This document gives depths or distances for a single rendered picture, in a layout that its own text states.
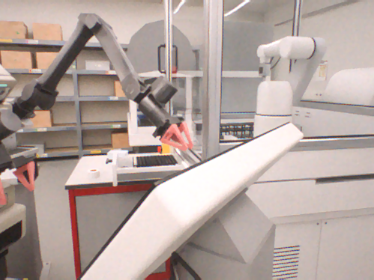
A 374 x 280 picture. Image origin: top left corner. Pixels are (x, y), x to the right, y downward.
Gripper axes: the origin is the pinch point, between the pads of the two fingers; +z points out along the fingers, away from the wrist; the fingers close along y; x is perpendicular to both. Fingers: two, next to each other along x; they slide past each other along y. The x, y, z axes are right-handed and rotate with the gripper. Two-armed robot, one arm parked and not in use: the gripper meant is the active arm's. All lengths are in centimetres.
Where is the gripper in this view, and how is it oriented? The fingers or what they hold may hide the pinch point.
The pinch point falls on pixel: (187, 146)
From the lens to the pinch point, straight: 79.9
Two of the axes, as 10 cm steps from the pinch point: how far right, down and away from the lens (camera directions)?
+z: 6.6, 6.9, -2.9
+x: -5.3, 7.1, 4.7
